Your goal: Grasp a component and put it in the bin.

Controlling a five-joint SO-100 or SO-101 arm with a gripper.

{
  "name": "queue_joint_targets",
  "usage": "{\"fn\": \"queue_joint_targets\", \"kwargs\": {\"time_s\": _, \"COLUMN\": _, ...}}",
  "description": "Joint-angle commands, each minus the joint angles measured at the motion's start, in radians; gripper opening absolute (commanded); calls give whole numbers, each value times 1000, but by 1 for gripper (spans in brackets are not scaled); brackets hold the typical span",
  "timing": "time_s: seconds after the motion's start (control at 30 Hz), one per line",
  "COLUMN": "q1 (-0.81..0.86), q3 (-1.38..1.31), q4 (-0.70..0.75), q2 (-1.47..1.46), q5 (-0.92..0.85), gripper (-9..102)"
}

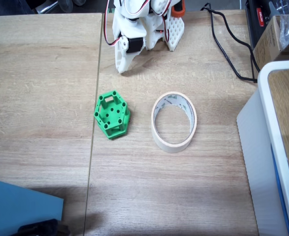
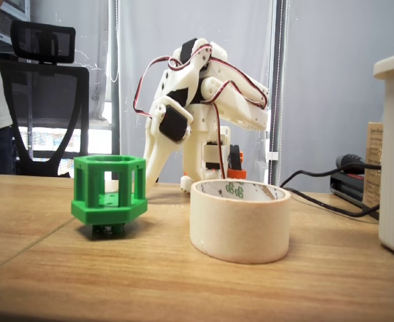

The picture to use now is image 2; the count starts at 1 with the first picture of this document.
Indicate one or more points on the green hexagonal printed component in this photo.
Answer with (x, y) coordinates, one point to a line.
(99, 213)

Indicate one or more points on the orange and black table clamp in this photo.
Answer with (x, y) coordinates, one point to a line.
(236, 157)

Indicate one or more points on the small white clip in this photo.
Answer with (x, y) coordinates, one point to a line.
(272, 156)

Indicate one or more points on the beige masking tape roll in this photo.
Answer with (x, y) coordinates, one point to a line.
(237, 228)

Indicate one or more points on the grey metal pole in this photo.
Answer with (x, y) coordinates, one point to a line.
(279, 84)

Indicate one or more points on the black mesh office chair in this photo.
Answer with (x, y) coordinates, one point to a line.
(45, 84)

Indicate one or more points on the black power plug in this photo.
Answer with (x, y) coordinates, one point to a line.
(351, 160)

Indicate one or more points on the black power supply box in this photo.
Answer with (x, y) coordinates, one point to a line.
(346, 188)

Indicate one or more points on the brown cardboard box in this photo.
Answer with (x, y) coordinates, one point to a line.
(372, 161)

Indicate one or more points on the grey window frame post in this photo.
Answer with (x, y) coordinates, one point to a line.
(114, 100)

